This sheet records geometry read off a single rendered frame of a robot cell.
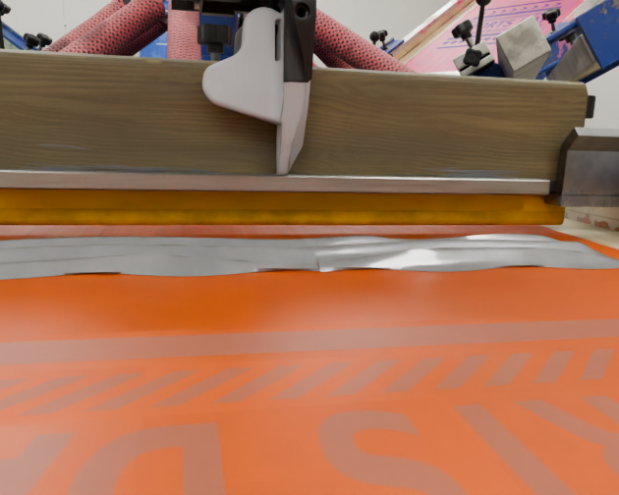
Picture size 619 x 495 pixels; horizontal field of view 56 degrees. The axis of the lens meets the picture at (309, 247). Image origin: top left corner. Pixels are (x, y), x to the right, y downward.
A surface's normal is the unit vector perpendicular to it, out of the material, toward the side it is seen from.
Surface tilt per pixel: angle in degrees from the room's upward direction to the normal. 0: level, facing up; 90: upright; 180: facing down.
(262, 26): 82
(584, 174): 90
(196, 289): 0
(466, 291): 0
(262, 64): 82
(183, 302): 0
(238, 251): 29
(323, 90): 90
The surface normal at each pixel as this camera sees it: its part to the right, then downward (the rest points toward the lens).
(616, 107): -0.98, 0.01
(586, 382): 0.04, -0.98
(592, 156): 0.21, 0.21
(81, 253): 0.18, -0.75
